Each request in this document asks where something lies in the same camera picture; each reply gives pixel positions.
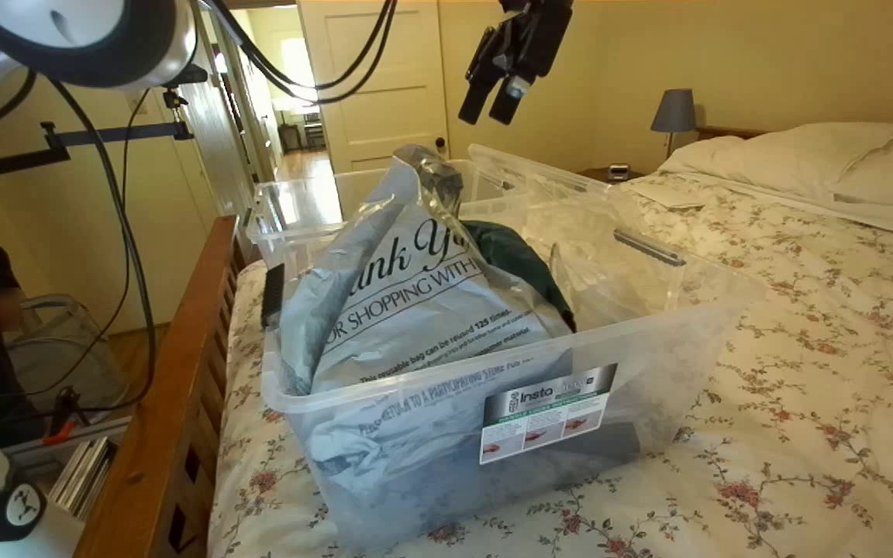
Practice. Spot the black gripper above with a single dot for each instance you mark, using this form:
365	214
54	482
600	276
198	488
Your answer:
518	50

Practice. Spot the clear plastic tote lid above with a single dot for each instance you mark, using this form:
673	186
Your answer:
589	227

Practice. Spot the grey plastic shopping bag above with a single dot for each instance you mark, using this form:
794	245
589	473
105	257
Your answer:
400	290

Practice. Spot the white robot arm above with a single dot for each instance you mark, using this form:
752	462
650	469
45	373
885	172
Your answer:
154	43

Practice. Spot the white door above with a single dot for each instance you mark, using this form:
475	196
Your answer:
403	93

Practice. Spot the dark green cloth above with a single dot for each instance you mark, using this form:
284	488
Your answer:
511	252

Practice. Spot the grey bedside lamp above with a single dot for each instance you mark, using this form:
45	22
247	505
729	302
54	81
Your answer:
673	117

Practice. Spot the clear tote with clothes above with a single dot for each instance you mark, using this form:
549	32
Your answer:
554	414

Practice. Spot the right white pillow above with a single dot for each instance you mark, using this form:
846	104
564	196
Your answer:
804	159

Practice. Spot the floral bed cover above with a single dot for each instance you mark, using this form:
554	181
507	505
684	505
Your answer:
784	454

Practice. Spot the wooden bed footboard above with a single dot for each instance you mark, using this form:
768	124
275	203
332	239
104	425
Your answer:
157	496

